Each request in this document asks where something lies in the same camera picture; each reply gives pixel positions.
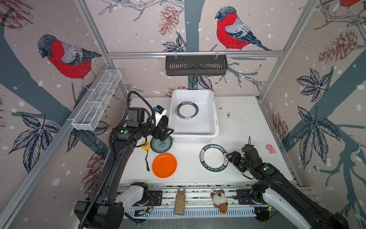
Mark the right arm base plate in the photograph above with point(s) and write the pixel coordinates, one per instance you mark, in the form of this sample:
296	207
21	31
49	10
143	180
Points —
244	197

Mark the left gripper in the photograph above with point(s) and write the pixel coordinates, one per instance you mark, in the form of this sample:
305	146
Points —
157	135

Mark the brown plush toy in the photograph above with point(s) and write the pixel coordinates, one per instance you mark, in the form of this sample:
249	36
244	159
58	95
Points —
220	201

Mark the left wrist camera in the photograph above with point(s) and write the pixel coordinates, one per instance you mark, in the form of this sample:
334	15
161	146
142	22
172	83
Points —
159	113

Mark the pink toy pig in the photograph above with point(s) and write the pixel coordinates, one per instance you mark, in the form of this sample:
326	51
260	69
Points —
271	149

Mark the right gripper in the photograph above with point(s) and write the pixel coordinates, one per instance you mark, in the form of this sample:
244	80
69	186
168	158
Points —
233	157

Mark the yellow tape measure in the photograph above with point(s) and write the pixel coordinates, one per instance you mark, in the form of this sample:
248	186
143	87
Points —
146	148

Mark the glass spice jar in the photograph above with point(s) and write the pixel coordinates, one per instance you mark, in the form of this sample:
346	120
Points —
179	206

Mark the teal floral patterned plate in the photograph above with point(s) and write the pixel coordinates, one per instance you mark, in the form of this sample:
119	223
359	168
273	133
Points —
159	146

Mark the large green rim plate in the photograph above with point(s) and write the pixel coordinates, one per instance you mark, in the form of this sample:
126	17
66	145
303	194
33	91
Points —
213	158

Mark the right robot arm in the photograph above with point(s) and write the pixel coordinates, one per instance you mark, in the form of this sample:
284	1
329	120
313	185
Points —
274	189

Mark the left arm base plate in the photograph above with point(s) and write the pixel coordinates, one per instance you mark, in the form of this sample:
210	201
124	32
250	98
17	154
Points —
155	199

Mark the small circuit board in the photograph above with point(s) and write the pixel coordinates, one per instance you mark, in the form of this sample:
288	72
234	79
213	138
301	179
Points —
141	213

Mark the white plastic bin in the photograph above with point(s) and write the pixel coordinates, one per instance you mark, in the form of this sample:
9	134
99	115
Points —
202	128

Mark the black hanging wire basket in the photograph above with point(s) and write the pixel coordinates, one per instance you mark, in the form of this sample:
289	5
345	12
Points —
196	65

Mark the orange plastic plate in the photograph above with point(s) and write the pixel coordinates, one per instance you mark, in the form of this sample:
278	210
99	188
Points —
164	165

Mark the green red rim plate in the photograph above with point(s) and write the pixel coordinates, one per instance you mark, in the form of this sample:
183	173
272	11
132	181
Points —
187	110

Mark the black device under rail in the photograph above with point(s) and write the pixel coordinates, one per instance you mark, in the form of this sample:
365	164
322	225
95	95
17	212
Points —
262	214

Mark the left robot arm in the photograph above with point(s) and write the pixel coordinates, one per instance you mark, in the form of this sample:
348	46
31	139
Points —
100	209

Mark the white mesh wall shelf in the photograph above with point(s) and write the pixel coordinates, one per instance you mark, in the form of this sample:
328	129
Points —
93	109

